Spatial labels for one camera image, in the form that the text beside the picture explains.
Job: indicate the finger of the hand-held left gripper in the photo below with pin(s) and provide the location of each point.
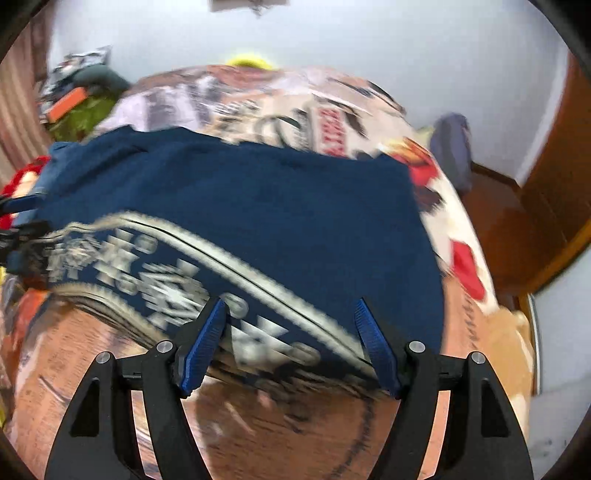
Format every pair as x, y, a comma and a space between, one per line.
21, 203
23, 237

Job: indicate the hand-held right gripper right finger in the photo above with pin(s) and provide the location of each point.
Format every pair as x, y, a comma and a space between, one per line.
376, 344

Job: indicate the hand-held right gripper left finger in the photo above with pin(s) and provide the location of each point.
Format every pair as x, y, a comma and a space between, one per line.
203, 344

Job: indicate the navy patterned hoodie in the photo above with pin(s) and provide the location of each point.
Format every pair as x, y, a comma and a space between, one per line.
277, 203

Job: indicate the red cloth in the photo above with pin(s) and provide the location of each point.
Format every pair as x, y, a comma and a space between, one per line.
18, 182

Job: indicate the blue denim jeans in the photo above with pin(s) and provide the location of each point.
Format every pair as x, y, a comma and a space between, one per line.
57, 152

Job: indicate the brown curtain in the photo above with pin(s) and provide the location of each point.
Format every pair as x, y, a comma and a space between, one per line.
21, 101

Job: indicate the green cloth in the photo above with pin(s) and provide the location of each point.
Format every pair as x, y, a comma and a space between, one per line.
83, 115

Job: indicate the orange flat item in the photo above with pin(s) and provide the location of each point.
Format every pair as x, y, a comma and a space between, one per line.
67, 104

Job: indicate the beige pillow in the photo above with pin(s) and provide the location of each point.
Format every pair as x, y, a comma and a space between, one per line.
515, 350

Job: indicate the dark grey cloth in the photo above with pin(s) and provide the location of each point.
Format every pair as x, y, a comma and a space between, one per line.
104, 78

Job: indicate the dark blue cloth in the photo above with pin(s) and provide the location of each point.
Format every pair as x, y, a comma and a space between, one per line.
452, 147

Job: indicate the brown wooden door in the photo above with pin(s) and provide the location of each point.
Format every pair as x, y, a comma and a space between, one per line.
563, 175

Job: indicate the printed blanket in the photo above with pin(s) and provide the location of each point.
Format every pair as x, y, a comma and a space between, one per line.
277, 99

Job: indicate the yellow plush item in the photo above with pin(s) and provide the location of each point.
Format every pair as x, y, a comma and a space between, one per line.
249, 62

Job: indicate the dark wall fixture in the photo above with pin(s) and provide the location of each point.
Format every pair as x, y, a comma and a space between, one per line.
249, 3

